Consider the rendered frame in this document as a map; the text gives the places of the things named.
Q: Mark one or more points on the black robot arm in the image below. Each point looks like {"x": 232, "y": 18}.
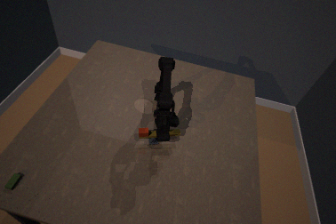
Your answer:
{"x": 164, "y": 97}

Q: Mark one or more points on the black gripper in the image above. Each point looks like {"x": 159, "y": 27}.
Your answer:
{"x": 161, "y": 136}

